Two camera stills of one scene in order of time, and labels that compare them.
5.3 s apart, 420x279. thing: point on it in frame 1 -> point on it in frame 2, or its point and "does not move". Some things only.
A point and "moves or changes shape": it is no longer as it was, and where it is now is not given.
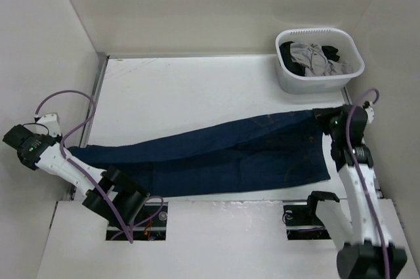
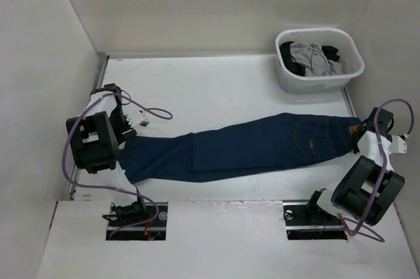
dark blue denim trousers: [278, 148] moves or changes shape
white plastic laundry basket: [290, 83] does not move
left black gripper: [59, 137] -> [122, 135]
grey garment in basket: [314, 59] does not move
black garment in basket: [331, 52] does not move
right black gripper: [321, 116] -> [356, 149]
